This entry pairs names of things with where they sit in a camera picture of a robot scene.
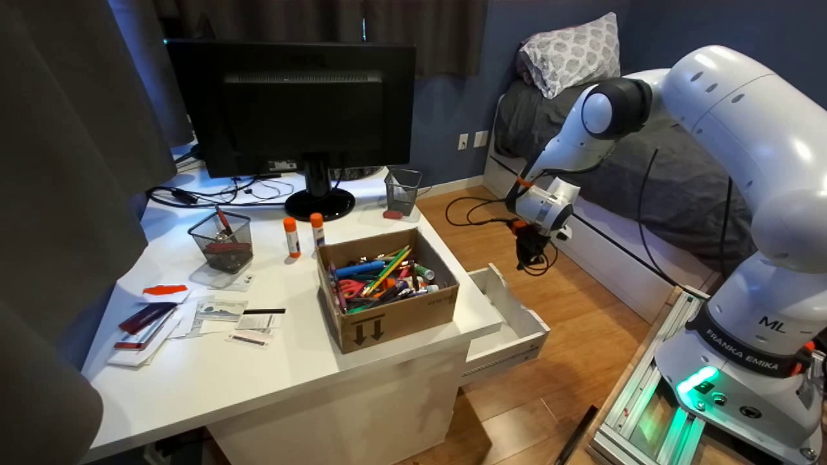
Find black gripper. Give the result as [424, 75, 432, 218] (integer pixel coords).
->
[510, 218, 554, 270]

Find white drawer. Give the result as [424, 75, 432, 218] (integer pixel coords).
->
[459, 260, 552, 384]

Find white drawer cabinet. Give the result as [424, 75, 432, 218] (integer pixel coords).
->
[203, 337, 473, 465]

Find bed with grey blanket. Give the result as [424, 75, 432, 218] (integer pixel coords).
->
[481, 67, 760, 326]

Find green yellow pencil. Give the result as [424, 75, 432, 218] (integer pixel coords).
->
[359, 245, 412, 300]

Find empty black mesh cup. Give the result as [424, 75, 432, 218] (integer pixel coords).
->
[383, 162, 424, 218]

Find cardboard box of pens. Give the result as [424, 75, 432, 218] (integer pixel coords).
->
[315, 224, 461, 357]

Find blue marker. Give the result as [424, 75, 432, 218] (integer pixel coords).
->
[330, 255, 388, 282]

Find orange capped glue stick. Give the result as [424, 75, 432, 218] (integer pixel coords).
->
[280, 213, 305, 262]
[306, 208, 328, 253]

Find grey patterned pillow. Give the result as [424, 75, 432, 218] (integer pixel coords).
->
[514, 10, 624, 101]

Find black computer monitor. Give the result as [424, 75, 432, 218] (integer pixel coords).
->
[165, 35, 419, 221]

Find white card with black strip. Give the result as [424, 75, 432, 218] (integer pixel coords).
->
[230, 304, 288, 349]

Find black mesh cup with pens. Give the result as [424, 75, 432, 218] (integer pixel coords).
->
[186, 207, 255, 275]

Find red pen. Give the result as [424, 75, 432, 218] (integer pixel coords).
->
[213, 204, 237, 239]

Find white paper cards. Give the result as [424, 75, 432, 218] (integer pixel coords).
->
[191, 291, 253, 341]

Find small orange flat item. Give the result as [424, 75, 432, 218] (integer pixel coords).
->
[140, 282, 191, 300]

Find dark red booklet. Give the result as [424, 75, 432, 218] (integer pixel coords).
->
[116, 300, 180, 350]

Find white paper stack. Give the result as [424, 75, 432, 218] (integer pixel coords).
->
[103, 302, 189, 371]

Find dark grey curtain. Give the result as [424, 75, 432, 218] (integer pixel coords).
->
[0, 0, 178, 465]

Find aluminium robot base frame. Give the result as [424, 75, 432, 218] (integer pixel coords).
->
[589, 282, 827, 465]

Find black desk power cable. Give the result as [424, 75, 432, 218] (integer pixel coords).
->
[145, 174, 260, 211]

